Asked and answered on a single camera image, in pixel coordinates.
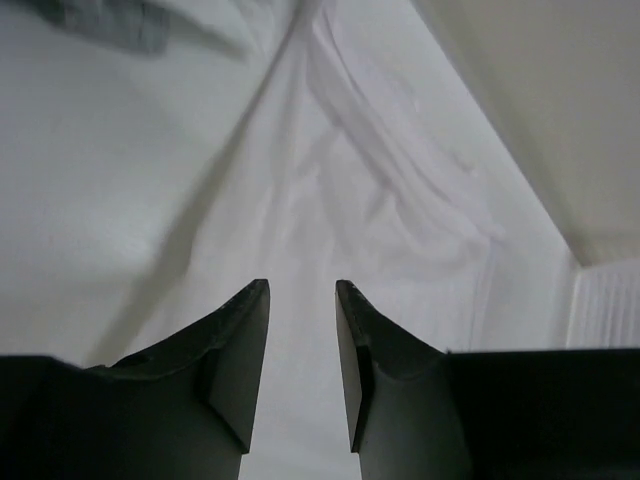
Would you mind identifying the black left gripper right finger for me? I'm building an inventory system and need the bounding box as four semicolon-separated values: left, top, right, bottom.
335;280;639;479

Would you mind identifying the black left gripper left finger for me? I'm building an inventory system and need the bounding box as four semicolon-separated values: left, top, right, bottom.
1;279;270;479

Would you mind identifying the white tank top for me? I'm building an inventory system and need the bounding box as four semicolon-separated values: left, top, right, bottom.
88;1;574;479

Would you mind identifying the folded grey tank top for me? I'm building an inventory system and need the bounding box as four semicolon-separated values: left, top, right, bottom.
14;0;170;56

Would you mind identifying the white plastic basket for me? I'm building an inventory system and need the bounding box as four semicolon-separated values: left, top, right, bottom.
566;259;640;349

